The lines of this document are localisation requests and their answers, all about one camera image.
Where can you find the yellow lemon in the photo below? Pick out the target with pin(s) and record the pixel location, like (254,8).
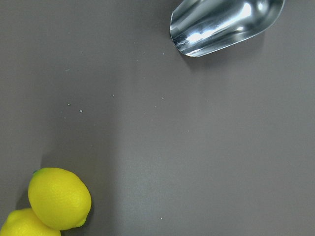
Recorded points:
(24,222)
(59,198)

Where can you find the yellow lemon lower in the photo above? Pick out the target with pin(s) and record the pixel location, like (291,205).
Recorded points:
(24,222)

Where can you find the yellow lemon upper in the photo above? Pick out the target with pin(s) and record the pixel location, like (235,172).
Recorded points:
(59,198)

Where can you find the metal scoop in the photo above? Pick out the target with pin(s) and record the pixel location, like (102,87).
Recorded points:
(201,27)

